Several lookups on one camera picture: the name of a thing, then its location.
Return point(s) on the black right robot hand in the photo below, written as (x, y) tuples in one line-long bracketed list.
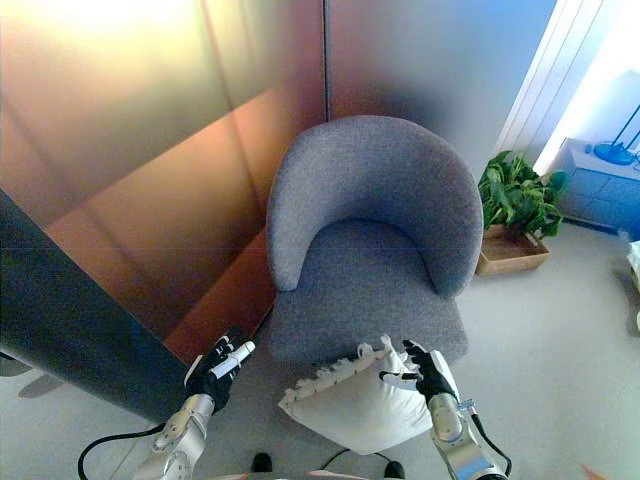
[(433, 374)]

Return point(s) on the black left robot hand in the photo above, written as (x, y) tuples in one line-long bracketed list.
[(214, 376)]

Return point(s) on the white fringed pillow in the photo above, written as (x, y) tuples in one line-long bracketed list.
[(361, 400)]

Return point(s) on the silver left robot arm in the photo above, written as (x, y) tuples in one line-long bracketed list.
[(176, 437)]

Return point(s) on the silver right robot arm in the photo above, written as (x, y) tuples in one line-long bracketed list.
[(458, 436)]

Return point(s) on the silver left robot leg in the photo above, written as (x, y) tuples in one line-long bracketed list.
[(261, 462)]

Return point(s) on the silver robot leg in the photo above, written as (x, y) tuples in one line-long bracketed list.
[(395, 469), (261, 462)]

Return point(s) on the silver right robot leg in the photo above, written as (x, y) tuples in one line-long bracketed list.
[(395, 469)]

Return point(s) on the robot legs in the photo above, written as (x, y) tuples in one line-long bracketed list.
[(350, 454)]

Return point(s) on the grey fabric armchair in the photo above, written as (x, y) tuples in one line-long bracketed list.
[(371, 235)]

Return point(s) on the green leafy potted plant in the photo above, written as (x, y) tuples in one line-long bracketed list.
[(520, 197)]

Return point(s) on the white plastic bag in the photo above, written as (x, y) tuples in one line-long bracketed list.
[(635, 260)]

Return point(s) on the light blue drawer cabinet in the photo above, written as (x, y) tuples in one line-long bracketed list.
[(598, 188)]

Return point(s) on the blue desk lamp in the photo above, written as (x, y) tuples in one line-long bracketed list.
[(617, 145)]

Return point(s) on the dark grey wall panel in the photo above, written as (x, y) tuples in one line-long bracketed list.
[(75, 320)]

